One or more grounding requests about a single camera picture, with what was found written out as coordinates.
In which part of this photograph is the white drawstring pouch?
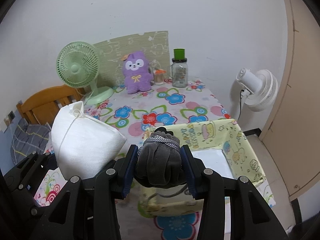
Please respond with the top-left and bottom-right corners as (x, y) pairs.
(51, 101), (126, 180)

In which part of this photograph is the grey glove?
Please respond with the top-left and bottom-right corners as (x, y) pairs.
(134, 127), (186, 189)

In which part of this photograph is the grey plaid pillow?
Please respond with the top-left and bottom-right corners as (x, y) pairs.
(10, 118), (51, 165)

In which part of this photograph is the yellow cartoon fabric storage box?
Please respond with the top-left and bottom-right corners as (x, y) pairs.
(138, 119), (266, 216)

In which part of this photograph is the wooden bed headboard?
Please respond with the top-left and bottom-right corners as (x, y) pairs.
(16, 85), (84, 125)

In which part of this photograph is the beige door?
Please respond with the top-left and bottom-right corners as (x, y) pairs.
(259, 0), (319, 200)

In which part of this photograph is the white standing fan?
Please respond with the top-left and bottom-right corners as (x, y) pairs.
(229, 68), (279, 127)

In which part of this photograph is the floral tablecloth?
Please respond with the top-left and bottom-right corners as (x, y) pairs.
(34, 76), (276, 240)

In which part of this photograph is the green desk fan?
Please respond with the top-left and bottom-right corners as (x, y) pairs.
(56, 41), (114, 105)

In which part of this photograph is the purple plush toy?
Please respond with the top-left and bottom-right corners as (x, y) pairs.
(121, 51), (153, 94)

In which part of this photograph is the small toothpick jar orange lid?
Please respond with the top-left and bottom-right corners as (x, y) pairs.
(153, 68), (166, 85)

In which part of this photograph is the glass mason jar green lid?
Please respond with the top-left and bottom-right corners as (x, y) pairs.
(169, 48), (188, 88)

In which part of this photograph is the green patterned board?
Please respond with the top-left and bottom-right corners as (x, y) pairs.
(92, 30), (170, 88)

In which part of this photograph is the white fan power cable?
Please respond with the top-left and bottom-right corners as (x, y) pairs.
(75, 87), (94, 106)

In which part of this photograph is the black fan cable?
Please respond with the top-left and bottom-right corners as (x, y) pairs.
(236, 88), (245, 122)

